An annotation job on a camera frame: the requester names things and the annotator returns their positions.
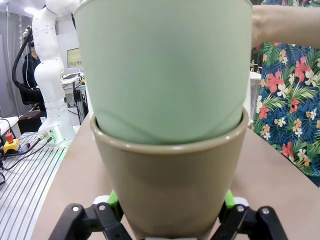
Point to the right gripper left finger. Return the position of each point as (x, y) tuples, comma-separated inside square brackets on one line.
[(95, 220)]

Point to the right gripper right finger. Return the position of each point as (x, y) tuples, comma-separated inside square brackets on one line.
[(252, 222)]

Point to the tan brown plastic cup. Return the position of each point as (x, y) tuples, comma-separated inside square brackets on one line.
[(170, 187)]

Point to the tall pale green plastic cup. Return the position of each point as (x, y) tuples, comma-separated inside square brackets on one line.
[(162, 75)]

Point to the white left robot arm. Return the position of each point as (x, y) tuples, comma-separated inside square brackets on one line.
[(50, 75)]

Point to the person's left forearm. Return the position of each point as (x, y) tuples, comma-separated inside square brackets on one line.
[(300, 25)]

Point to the person's left hand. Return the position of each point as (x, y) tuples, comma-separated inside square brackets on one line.
[(266, 25)]

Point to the yellow emergency stop button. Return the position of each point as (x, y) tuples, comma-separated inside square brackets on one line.
[(11, 145)]

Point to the dark brown box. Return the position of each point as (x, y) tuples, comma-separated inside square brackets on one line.
[(31, 122)]

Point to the person in floral shirt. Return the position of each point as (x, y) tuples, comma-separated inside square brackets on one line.
[(290, 100)]

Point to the black office chair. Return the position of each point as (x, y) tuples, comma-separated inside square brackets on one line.
[(28, 93)]

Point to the computer monitor showing text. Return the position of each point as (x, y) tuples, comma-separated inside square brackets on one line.
[(75, 58)]

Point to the seated person in black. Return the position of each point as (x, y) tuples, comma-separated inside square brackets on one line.
[(30, 67)]

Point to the aluminium slotted base plate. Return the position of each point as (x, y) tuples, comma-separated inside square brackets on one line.
[(25, 195)]

